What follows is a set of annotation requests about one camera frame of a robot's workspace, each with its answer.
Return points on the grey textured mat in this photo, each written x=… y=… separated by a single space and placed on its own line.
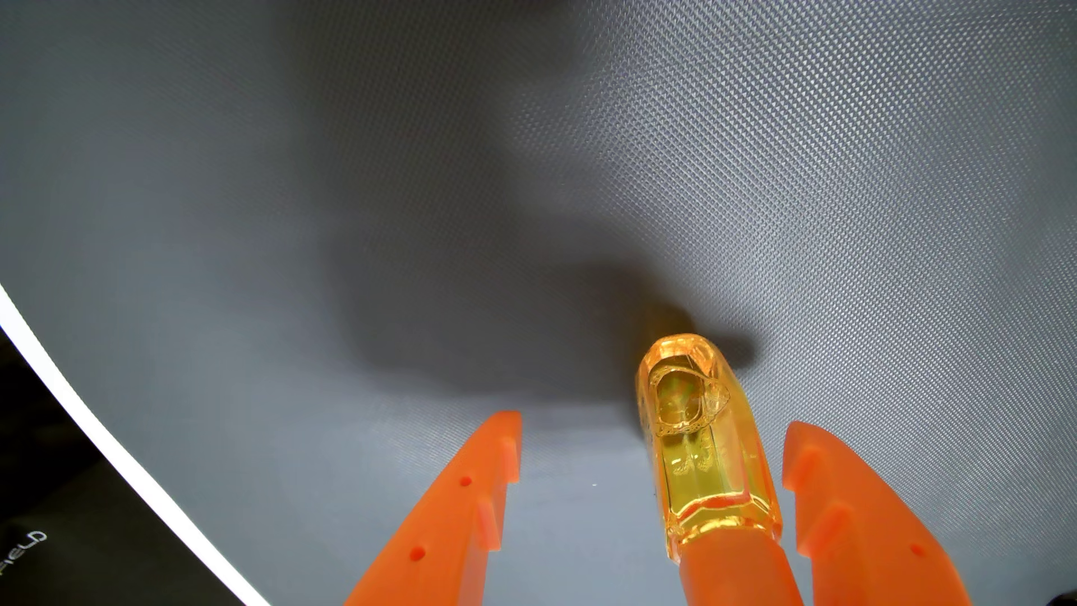
x=505 y=168

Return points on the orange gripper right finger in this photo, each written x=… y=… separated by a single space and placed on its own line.
x=867 y=539

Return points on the yellow eyedrops bottle orange cap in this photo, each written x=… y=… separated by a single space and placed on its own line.
x=707 y=471

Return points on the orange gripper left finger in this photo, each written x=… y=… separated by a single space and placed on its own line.
x=446 y=522

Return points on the black fabric bag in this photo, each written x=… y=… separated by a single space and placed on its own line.
x=67 y=522

